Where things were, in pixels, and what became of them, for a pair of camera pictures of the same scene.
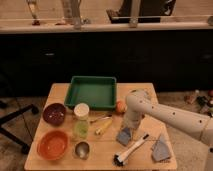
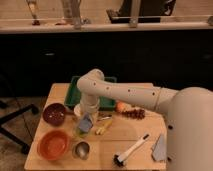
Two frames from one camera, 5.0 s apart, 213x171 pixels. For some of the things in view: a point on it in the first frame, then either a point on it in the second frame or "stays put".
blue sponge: [124, 136] -> [86, 124]
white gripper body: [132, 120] -> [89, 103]
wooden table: [94, 139] stays put
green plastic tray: [97, 92] stays put
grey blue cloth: [159, 150] stays put
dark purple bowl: [54, 114] stays put
